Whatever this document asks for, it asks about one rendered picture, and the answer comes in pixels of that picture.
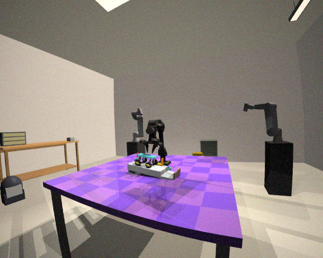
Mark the white ramp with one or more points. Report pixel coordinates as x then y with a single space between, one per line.
155 170

